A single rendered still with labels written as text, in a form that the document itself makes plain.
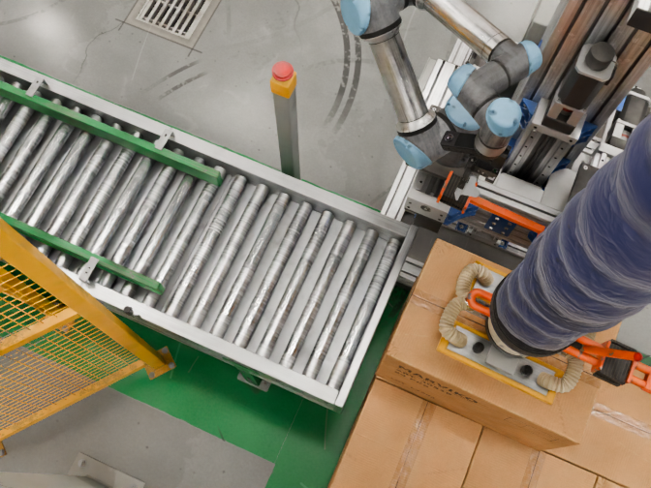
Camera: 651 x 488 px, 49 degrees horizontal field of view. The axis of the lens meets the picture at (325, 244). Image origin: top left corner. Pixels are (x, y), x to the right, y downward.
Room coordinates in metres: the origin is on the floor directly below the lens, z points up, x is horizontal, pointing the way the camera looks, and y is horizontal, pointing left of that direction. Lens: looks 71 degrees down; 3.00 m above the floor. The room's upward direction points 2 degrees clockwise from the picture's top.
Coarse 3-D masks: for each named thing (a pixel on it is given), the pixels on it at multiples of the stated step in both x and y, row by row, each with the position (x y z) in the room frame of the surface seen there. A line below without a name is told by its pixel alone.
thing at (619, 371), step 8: (608, 344) 0.37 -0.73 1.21; (616, 344) 0.38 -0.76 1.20; (600, 360) 0.33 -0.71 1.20; (608, 360) 0.33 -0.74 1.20; (616, 360) 0.33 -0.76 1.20; (624, 360) 0.33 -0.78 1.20; (632, 360) 0.34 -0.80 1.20; (592, 368) 0.32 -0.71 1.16; (600, 368) 0.31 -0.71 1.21; (608, 368) 0.31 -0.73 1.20; (616, 368) 0.31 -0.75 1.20; (624, 368) 0.32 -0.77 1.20; (632, 368) 0.31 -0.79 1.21; (600, 376) 0.30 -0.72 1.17; (608, 376) 0.29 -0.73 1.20; (616, 376) 0.29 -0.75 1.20; (624, 376) 0.30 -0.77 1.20; (616, 384) 0.28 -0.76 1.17
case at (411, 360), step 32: (448, 256) 0.68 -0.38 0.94; (416, 288) 0.58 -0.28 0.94; (448, 288) 0.58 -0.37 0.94; (416, 320) 0.48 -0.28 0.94; (480, 320) 0.49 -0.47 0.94; (416, 352) 0.38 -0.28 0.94; (416, 384) 0.32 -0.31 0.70; (448, 384) 0.30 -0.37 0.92; (480, 384) 0.30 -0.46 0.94; (576, 384) 0.31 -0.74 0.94; (480, 416) 0.23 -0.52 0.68; (512, 416) 0.21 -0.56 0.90; (544, 416) 0.21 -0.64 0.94; (576, 416) 0.22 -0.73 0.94; (544, 448) 0.14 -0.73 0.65
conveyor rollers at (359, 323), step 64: (64, 128) 1.28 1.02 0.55; (0, 192) 1.01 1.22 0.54; (128, 192) 1.02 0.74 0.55; (256, 192) 1.04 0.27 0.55; (64, 256) 0.76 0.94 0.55; (128, 256) 0.78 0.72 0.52; (256, 256) 0.79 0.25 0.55; (384, 256) 0.81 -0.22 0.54; (192, 320) 0.54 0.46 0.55; (256, 320) 0.55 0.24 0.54
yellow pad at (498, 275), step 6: (486, 264) 0.62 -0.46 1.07; (492, 270) 0.60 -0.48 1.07; (498, 270) 0.60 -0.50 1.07; (498, 276) 0.59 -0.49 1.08; (504, 276) 0.59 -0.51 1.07; (474, 282) 0.57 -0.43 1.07; (498, 282) 0.57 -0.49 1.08; (474, 288) 0.55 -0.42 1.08; (480, 288) 0.55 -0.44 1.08; (486, 288) 0.55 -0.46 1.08; (492, 288) 0.55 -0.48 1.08; (486, 300) 0.52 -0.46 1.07
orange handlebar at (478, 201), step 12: (480, 204) 0.76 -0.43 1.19; (492, 204) 0.76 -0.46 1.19; (504, 216) 0.72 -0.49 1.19; (516, 216) 0.72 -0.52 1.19; (528, 228) 0.70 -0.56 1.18; (540, 228) 0.69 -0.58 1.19; (468, 300) 0.48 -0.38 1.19; (480, 312) 0.45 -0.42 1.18; (588, 360) 0.33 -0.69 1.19; (648, 372) 0.31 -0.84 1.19; (636, 384) 0.28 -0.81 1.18; (648, 384) 0.28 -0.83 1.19
